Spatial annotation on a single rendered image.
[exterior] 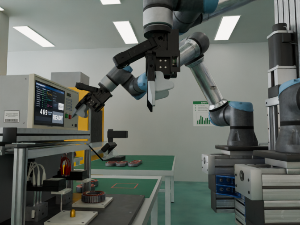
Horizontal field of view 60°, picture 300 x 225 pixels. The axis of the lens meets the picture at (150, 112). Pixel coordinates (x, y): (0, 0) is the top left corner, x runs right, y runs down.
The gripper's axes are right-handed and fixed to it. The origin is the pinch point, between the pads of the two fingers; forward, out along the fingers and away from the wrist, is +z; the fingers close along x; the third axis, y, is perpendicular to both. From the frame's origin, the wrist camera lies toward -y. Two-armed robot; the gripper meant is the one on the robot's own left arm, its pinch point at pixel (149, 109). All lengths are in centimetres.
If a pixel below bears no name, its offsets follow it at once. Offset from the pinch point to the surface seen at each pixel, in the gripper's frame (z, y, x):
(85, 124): -12, -101, 401
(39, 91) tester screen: -11, -41, 38
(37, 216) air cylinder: 36, -41, 38
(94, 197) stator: 34, -23, 58
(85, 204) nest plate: 37, -27, 57
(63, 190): 27, -31, 38
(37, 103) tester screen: -6, -42, 36
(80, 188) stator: 37, -38, 94
